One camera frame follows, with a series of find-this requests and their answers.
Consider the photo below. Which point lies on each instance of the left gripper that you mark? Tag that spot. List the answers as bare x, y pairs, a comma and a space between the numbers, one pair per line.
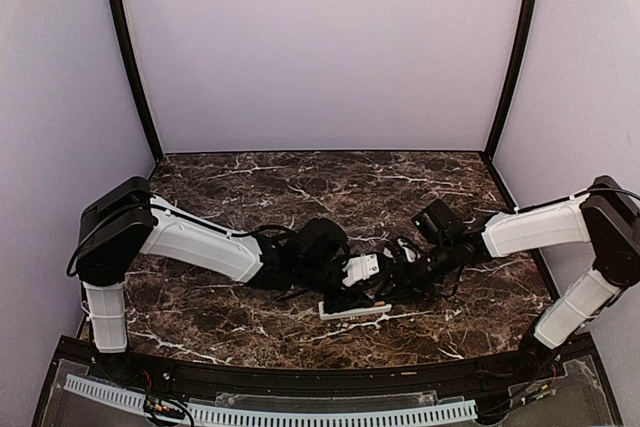
355, 299

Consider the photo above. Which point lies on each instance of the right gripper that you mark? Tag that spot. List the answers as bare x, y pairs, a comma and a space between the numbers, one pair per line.
405, 283

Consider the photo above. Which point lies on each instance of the white remote control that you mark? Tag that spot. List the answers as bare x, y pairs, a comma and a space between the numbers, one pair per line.
356, 312

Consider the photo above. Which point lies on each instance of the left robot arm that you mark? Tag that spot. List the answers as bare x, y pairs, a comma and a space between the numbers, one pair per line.
130, 220

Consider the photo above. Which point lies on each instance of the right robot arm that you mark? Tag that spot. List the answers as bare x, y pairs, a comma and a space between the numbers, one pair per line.
603, 215

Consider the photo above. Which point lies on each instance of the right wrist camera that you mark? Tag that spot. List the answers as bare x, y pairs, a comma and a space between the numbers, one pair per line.
399, 250

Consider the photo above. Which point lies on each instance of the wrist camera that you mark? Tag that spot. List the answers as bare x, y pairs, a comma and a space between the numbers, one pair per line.
360, 268
399, 250

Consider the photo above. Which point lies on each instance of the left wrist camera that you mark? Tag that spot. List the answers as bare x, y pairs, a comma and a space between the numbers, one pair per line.
360, 268

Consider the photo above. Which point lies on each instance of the black front rail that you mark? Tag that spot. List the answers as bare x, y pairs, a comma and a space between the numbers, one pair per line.
484, 375

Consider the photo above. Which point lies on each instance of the white slotted cable duct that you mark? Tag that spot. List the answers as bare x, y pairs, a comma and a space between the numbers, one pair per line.
201, 414

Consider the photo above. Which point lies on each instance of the right black frame post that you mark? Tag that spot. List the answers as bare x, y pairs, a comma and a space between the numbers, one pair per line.
516, 58

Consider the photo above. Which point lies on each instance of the black frame post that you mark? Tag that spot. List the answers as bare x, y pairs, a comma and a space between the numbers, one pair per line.
516, 58
134, 79

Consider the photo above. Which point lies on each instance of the left black frame post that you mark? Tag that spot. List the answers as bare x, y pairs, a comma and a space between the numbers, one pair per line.
134, 79

